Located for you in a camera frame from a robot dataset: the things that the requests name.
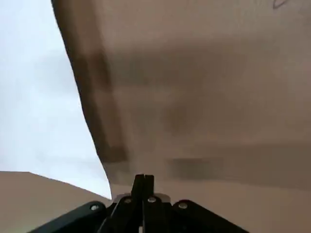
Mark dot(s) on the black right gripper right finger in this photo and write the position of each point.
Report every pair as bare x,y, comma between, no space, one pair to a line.
158,216

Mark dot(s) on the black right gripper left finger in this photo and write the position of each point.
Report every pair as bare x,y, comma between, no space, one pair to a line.
126,216

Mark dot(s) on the white A4 paper sheet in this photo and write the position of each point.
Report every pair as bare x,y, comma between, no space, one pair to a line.
36,97

